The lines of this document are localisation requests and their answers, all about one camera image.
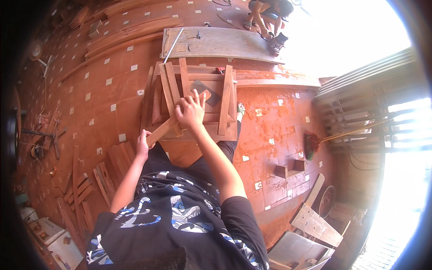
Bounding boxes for wooden block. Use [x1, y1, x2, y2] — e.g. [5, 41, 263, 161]
[88, 20, 104, 38]

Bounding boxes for stack of short wood pieces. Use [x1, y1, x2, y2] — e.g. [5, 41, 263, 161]
[69, 6, 90, 30]

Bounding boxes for person's right hand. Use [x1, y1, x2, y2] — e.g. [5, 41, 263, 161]
[174, 89, 207, 131]

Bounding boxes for black machine with stand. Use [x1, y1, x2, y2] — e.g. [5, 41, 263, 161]
[7, 107, 68, 160]

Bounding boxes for wooden board with holes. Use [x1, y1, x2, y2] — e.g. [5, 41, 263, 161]
[290, 202, 344, 248]

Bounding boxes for thin wooden slat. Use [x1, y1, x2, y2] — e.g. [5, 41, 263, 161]
[178, 58, 191, 98]

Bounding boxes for white boxes with clutter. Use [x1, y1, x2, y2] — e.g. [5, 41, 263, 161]
[20, 205, 85, 270]

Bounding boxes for standing fan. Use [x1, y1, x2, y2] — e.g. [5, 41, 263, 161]
[28, 39, 55, 79]

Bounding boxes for broom with wooden handle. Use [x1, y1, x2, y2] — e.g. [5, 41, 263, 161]
[303, 118, 390, 161]

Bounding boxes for short wooden slat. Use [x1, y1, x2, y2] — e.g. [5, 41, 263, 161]
[146, 115, 181, 148]

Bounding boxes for round metal wheel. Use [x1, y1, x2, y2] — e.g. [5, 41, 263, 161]
[317, 184, 337, 219]

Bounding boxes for heap of scrap wood strips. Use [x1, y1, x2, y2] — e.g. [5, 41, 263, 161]
[55, 145, 96, 245]

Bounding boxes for long wooden slat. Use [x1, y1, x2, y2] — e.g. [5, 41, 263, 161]
[159, 62, 184, 137]

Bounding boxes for grey metal try square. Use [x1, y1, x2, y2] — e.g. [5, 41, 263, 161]
[189, 80, 222, 108]

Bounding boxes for wooden workbench board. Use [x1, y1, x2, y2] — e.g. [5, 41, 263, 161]
[161, 27, 286, 65]

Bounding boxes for pale leaning plank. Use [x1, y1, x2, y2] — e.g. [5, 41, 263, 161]
[303, 173, 325, 208]

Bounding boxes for person's left hand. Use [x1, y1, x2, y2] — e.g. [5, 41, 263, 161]
[136, 129, 156, 162]

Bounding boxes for wide wooden slat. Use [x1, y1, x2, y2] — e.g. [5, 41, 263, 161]
[218, 65, 234, 136]

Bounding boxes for wooden slatted rack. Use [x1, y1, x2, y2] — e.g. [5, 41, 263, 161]
[313, 47, 432, 155]

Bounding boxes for pile of long wooden planks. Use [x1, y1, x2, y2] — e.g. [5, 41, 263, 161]
[84, 0, 184, 61]

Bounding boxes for small wooden bracket piece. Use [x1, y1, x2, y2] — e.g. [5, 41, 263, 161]
[274, 159, 306, 179]

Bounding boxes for metal rod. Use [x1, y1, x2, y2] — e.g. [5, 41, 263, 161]
[164, 28, 185, 64]

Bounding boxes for grey wooden crate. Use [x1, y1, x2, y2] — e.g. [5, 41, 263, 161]
[267, 230, 335, 270]

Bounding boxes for group of wooden slats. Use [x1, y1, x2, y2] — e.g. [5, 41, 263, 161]
[92, 141, 136, 207]

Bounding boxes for person's body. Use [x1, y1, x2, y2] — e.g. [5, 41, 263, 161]
[86, 170, 270, 270]

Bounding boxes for black power tool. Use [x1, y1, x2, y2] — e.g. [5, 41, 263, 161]
[268, 32, 289, 57]

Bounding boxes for long wooden plank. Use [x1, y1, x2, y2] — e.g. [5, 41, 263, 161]
[234, 69, 322, 89]

